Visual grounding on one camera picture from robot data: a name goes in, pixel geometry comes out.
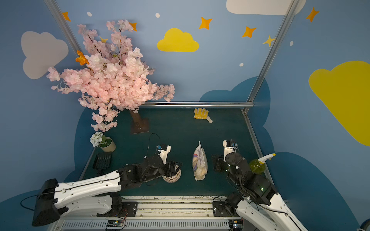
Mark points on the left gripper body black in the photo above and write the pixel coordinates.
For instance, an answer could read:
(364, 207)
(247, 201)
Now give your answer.
(170, 169)

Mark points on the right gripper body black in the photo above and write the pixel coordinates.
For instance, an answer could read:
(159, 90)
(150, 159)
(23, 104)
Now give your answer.
(221, 162)

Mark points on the white woven breakfast bowl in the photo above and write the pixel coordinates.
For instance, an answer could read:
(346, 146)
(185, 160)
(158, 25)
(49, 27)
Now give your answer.
(174, 178)

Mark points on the instant oats bag white purple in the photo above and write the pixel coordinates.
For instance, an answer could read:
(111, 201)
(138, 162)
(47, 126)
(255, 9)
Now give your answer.
(199, 163)

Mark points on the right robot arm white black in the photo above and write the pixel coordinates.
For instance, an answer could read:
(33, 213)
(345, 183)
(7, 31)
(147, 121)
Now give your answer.
(256, 199)

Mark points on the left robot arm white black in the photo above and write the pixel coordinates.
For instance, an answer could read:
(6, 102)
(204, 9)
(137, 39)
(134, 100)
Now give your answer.
(54, 197)

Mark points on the yellow green spray bottle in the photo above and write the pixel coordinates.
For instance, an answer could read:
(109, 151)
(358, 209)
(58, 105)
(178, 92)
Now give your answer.
(258, 166)

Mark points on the yellow work glove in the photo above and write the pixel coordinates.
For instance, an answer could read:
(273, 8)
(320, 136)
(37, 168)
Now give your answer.
(202, 113)

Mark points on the right green circuit board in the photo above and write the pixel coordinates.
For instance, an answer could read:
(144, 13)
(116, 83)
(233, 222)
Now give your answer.
(235, 225)

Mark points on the green circuit board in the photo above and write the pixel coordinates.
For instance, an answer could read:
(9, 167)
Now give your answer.
(235, 225)
(115, 224)

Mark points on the small potted white flower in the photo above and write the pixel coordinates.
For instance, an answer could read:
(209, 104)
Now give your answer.
(98, 139)

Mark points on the left green circuit board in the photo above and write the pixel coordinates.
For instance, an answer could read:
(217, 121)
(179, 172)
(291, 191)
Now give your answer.
(115, 224)

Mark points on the pink cherry blossom tree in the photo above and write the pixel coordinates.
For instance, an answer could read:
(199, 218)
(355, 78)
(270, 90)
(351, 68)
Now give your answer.
(115, 79)

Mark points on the orange butterfly decoration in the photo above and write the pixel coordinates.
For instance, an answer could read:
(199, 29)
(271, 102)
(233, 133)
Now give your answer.
(81, 59)

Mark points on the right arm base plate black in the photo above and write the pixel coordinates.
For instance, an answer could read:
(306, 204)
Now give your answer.
(222, 209)

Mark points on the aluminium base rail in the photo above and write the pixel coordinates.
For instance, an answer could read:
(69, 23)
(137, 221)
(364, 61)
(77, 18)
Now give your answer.
(154, 213)

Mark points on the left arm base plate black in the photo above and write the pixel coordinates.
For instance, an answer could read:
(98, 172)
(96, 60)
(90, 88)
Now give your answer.
(127, 208)

